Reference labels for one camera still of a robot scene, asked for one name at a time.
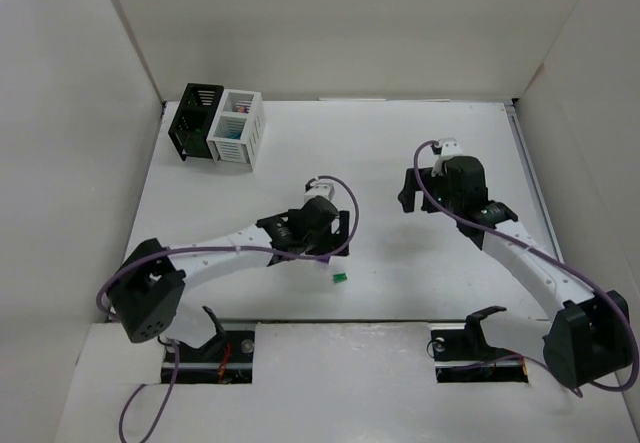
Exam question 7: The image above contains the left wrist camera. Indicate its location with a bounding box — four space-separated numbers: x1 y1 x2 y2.
303 180 335 203

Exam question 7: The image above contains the green curved lego piece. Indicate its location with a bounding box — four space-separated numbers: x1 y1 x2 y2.
332 273 348 283

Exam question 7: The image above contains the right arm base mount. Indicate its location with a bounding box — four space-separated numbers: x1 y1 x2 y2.
426 306 529 384

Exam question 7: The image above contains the white slotted container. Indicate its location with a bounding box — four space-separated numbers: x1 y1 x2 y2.
206 89 267 171

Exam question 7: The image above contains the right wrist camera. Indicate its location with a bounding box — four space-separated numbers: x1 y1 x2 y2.
431 138 463 176

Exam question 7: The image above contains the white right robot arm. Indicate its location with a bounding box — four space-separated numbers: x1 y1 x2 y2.
398 153 639 392

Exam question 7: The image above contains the black slotted container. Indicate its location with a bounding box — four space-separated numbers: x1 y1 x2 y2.
168 83 224 161

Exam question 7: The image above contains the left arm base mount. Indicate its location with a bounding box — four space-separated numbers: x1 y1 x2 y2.
175 321 256 385

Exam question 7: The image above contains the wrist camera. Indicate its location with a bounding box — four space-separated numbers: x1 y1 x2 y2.
431 138 463 176
303 180 335 203

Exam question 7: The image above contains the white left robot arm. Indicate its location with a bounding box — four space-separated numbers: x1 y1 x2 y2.
105 196 350 353

